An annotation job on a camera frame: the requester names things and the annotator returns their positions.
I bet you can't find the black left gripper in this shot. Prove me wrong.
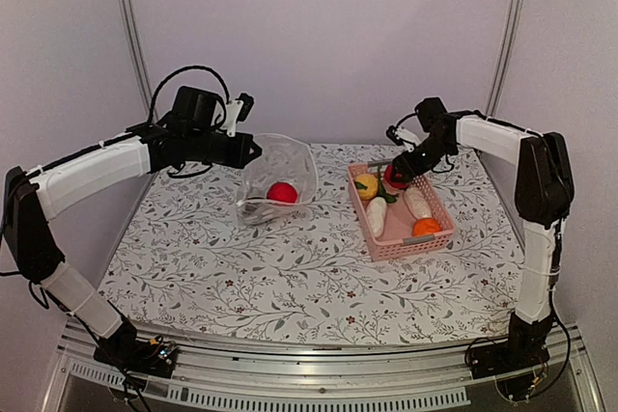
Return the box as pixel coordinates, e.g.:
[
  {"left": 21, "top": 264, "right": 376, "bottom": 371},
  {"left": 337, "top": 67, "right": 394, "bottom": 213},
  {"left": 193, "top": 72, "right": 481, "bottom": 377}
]
[{"left": 187, "top": 128, "right": 263, "bottom": 169}]

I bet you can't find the clear zip top bag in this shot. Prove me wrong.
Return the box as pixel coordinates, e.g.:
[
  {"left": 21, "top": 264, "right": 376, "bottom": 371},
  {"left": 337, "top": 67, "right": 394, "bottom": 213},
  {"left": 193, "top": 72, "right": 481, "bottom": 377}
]
[{"left": 235, "top": 133, "right": 319, "bottom": 226}]

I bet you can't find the orange toy fruit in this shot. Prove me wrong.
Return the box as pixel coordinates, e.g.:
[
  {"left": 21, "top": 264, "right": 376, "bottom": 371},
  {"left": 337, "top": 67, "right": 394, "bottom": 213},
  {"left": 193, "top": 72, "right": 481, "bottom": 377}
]
[{"left": 411, "top": 217, "right": 442, "bottom": 237}]

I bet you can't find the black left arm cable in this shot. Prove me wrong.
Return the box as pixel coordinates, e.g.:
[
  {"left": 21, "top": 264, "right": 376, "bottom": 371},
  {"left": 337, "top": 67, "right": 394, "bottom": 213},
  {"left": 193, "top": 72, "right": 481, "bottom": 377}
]
[{"left": 148, "top": 65, "right": 228, "bottom": 131}]

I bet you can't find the aluminium front rail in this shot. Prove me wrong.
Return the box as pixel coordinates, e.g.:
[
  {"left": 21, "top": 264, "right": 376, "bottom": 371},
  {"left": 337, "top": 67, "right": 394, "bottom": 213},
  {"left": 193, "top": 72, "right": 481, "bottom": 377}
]
[{"left": 42, "top": 322, "right": 609, "bottom": 411}]

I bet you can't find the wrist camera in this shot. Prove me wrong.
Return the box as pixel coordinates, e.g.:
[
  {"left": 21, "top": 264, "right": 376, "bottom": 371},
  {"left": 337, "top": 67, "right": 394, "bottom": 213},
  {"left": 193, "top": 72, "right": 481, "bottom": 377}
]
[
  {"left": 386, "top": 125, "right": 421, "bottom": 151},
  {"left": 221, "top": 93, "right": 254, "bottom": 137}
]

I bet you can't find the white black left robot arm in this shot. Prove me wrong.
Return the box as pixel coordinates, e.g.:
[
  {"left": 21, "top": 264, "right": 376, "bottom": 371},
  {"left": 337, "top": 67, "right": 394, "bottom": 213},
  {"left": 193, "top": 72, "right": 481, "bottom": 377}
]
[{"left": 2, "top": 86, "right": 262, "bottom": 368}]

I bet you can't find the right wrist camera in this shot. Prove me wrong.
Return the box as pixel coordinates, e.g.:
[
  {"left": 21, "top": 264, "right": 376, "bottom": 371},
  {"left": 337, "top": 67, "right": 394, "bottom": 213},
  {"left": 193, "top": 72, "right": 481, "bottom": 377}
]
[{"left": 386, "top": 125, "right": 421, "bottom": 151}]

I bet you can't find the aluminium frame post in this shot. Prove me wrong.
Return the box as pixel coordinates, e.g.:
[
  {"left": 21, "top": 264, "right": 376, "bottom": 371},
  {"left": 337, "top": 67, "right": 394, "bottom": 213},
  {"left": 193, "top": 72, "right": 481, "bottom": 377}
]
[
  {"left": 485, "top": 0, "right": 524, "bottom": 117},
  {"left": 117, "top": 0, "right": 158, "bottom": 121}
]

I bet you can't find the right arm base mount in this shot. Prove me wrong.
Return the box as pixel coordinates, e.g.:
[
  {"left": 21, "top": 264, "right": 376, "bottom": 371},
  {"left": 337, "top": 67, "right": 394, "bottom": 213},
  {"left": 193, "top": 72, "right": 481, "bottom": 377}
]
[{"left": 463, "top": 337, "right": 550, "bottom": 379}]

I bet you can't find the yellow toy fruit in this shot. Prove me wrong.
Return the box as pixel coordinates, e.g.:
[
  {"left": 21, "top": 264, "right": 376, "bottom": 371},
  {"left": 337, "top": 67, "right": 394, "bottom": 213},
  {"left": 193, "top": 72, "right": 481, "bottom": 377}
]
[{"left": 353, "top": 173, "right": 379, "bottom": 202}]

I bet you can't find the red toy strawberry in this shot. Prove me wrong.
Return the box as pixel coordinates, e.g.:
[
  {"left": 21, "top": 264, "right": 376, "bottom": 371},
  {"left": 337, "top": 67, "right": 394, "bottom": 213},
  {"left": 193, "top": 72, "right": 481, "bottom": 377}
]
[{"left": 382, "top": 164, "right": 409, "bottom": 190}]

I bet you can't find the white toy radish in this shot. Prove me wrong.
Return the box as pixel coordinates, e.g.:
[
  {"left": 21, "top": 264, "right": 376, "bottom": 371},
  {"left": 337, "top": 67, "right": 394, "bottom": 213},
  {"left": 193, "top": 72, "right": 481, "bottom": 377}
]
[
  {"left": 404, "top": 185, "right": 433, "bottom": 219},
  {"left": 365, "top": 197, "right": 387, "bottom": 238}
]

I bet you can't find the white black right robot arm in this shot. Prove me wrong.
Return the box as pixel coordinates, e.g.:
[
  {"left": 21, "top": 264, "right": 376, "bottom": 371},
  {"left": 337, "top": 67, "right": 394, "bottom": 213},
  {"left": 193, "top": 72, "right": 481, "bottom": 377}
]
[{"left": 386, "top": 97, "right": 575, "bottom": 370}]

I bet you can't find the white toy radish left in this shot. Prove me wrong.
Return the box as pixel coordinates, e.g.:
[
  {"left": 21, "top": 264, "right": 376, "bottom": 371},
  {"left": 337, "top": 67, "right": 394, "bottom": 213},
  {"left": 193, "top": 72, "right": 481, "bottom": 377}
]
[{"left": 365, "top": 197, "right": 387, "bottom": 238}]

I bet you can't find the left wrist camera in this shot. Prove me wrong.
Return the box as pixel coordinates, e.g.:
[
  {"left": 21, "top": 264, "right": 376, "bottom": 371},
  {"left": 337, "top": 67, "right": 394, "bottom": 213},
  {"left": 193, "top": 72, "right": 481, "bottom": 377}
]
[{"left": 221, "top": 93, "right": 254, "bottom": 137}]

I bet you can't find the white toy radish right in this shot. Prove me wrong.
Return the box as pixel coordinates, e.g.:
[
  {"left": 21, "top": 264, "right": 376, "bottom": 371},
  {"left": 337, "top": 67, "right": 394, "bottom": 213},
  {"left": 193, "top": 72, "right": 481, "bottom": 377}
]
[{"left": 404, "top": 185, "right": 433, "bottom": 219}]

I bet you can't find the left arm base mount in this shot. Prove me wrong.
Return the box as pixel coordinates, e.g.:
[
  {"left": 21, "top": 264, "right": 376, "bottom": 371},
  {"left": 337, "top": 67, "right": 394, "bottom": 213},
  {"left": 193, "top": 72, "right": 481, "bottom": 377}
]
[{"left": 94, "top": 331, "right": 179, "bottom": 378}]

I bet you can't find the pink plastic basket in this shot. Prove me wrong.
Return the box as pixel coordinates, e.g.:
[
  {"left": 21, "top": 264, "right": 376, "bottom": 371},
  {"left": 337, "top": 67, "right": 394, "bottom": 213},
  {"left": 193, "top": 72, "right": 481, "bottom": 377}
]
[{"left": 347, "top": 160, "right": 456, "bottom": 261}]

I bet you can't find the right aluminium frame post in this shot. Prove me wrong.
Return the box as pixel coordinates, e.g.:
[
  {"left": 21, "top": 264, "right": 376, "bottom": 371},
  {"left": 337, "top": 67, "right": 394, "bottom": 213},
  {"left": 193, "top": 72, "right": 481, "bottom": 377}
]
[{"left": 485, "top": 0, "right": 524, "bottom": 117}]

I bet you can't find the floral patterned table mat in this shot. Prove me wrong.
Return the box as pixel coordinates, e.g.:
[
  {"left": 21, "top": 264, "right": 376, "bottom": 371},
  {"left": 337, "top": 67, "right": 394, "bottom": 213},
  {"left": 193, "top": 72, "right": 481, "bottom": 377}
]
[{"left": 99, "top": 145, "right": 523, "bottom": 344}]

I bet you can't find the left aluminium frame post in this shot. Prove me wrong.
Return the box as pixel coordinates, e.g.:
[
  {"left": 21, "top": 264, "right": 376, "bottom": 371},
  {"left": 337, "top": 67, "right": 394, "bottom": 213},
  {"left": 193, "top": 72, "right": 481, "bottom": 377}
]
[{"left": 117, "top": 0, "right": 158, "bottom": 121}]

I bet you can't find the red toy tomato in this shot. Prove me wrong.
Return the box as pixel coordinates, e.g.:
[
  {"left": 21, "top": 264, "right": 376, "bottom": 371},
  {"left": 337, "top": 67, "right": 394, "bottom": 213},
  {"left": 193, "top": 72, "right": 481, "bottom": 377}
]
[{"left": 267, "top": 181, "right": 298, "bottom": 204}]

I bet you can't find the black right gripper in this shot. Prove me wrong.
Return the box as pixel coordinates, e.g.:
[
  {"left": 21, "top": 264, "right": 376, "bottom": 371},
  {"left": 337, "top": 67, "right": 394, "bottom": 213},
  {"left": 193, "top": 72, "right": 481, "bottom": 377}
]
[{"left": 391, "top": 135, "right": 455, "bottom": 182}]

